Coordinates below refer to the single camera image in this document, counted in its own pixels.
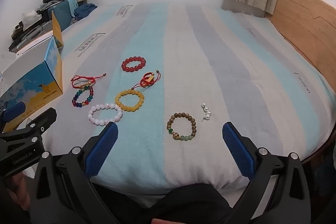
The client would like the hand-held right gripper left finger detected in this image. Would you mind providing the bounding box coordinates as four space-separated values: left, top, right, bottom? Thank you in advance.
31 122 120 224

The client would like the white pearl earring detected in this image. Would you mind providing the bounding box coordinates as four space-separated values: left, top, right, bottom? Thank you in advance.
201 103 213 123

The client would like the multicolour glass bead bracelet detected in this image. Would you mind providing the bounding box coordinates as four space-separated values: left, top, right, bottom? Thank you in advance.
72 85 94 107

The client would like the red cord bracelet gold charm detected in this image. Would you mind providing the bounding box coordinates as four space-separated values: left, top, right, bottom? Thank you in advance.
131 70 161 90

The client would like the teal suitcase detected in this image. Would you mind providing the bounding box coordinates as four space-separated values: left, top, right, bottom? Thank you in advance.
47 0 79 24

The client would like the person's left hand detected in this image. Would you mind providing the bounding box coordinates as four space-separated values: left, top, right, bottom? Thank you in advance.
0 173 30 214

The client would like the pink bead bracelet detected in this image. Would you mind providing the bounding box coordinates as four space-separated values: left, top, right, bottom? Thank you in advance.
88 103 123 126

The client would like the brown wooden bead bracelet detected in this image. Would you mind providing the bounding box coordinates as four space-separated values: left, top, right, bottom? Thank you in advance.
167 112 196 141

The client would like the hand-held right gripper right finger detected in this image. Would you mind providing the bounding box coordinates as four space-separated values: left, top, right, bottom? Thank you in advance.
222 122 313 224

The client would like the yellow bead bracelet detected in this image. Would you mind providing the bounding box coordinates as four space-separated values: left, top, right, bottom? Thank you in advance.
115 89 145 113

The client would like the red cord bracelet gold tube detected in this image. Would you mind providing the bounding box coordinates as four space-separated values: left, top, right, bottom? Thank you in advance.
71 73 107 89

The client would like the blue yellow cardboard box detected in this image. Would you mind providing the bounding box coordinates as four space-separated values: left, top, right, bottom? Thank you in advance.
0 11 65 132

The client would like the blue clothes pile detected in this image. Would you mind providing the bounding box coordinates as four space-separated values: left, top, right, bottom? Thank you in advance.
74 3 98 20

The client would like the striped blue grey blanket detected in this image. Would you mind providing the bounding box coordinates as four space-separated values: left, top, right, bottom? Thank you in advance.
34 2 334 190

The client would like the person's dark clothing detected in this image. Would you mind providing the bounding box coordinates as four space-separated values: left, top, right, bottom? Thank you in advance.
92 183 250 224

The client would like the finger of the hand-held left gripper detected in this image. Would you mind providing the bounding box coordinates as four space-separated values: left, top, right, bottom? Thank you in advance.
0 108 58 147
0 101 26 132

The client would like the silver suitcase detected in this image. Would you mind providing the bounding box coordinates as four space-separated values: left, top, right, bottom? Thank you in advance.
8 21 54 52

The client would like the red bead bracelet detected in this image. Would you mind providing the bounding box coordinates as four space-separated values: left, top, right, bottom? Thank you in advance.
121 56 146 72

